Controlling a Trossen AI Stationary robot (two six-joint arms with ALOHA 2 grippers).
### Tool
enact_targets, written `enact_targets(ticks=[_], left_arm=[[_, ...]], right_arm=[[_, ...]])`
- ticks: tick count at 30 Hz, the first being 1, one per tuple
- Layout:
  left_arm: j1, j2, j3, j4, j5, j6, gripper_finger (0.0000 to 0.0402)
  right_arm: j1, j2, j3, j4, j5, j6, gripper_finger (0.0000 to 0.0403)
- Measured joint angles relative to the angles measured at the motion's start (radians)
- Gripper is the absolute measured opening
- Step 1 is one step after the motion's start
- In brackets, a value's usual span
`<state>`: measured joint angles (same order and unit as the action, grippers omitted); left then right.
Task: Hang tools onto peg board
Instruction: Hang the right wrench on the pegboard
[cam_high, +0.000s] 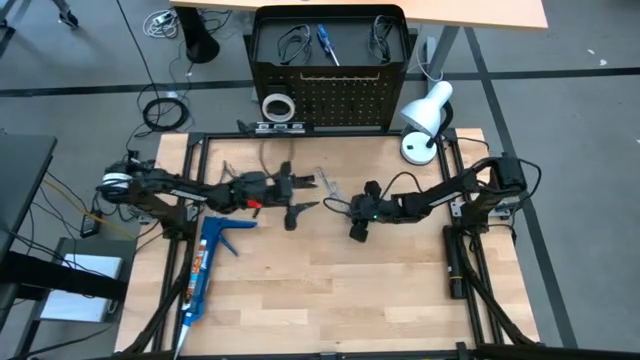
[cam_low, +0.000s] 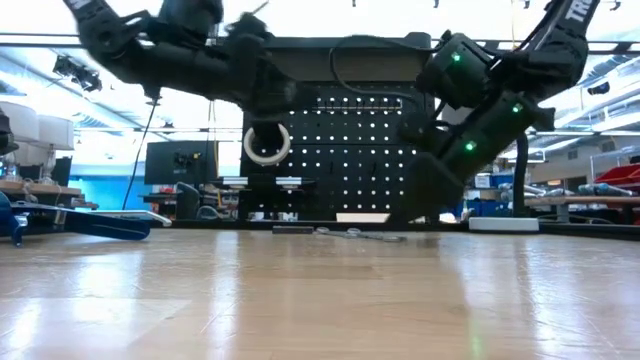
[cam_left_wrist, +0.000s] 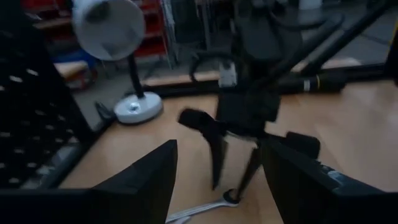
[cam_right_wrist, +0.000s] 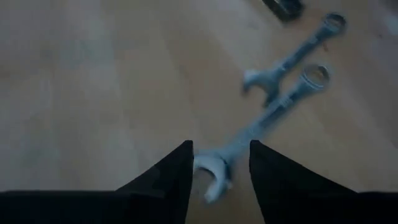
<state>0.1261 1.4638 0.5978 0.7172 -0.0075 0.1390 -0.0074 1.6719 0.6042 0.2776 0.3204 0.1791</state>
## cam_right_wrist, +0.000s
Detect long silver combination wrench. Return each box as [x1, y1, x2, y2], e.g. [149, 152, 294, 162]
[192, 63, 332, 205]

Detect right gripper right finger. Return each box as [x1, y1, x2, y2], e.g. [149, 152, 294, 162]
[249, 139, 398, 224]

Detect short silver combination wrench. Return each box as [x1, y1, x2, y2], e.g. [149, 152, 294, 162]
[241, 12, 348, 108]

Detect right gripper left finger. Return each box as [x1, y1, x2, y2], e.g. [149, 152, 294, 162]
[0, 139, 194, 224]

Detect small black block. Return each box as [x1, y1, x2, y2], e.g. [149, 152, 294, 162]
[262, 0, 305, 22]

